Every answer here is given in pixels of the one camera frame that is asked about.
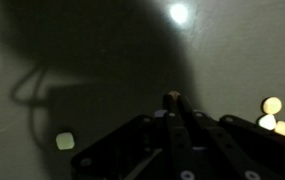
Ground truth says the white square candy piece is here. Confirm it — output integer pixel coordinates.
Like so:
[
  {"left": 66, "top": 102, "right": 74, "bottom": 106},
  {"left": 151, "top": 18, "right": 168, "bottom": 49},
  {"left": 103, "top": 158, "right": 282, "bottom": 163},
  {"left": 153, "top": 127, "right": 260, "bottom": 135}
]
[{"left": 55, "top": 131, "right": 76, "bottom": 151}]

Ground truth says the yellow round candy piece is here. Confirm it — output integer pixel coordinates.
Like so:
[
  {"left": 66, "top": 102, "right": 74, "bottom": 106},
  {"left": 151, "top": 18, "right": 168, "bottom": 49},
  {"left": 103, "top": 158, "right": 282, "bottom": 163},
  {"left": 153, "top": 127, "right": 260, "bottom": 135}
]
[{"left": 261, "top": 96, "right": 283, "bottom": 115}]

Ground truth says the white round candy piece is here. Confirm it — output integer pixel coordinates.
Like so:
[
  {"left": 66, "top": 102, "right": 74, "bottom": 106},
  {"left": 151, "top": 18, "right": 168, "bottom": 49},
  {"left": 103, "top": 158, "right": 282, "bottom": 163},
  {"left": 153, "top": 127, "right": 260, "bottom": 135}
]
[{"left": 257, "top": 114, "right": 277, "bottom": 131}]

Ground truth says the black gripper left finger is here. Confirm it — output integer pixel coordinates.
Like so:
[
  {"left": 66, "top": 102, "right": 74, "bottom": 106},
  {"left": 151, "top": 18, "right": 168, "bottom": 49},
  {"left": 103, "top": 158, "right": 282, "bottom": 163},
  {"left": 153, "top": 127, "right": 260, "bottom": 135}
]
[{"left": 71, "top": 94, "right": 198, "bottom": 180}]

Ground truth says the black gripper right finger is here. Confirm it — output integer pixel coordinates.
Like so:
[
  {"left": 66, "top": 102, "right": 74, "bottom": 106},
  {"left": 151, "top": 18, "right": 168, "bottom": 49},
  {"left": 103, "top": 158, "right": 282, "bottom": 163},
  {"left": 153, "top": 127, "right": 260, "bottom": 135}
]
[{"left": 177, "top": 95, "right": 285, "bottom": 180}]

